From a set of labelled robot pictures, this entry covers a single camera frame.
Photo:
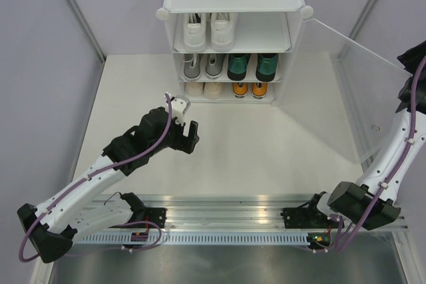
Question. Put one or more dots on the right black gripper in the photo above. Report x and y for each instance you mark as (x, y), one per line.
(413, 64)

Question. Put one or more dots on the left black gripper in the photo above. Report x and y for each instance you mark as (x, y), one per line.
(184, 143)

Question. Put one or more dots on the beige lace sneaker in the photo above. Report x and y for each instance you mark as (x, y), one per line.
(194, 88)
(213, 90)

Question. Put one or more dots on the translucent cabinet door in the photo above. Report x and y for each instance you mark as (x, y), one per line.
(341, 92)

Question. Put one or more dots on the grey canvas sneaker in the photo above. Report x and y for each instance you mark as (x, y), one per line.
(191, 70)
(214, 63)

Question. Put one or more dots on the orange canvas sneaker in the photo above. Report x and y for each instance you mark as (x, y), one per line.
(239, 89)
(259, 89)

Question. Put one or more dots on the green heeled shoe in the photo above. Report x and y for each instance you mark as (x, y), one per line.
(237, 66)
(266, 66)

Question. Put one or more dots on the white sneaker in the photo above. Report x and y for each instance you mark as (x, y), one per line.
(194, 31)
(223, 27)

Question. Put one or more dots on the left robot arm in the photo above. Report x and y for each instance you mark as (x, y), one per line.
(118, 160)

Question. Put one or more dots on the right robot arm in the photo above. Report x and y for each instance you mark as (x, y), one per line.
(369, 202)

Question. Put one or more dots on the white plastic shoe cabinet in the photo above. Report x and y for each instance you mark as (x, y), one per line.
(264, 26)

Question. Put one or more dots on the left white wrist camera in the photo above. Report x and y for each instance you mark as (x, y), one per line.
(177, 106)

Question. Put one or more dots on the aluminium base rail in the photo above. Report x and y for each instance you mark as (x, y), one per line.
(262, 213)

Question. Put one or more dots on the white slotted cable duct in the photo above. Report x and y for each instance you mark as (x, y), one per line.
(197, 238)

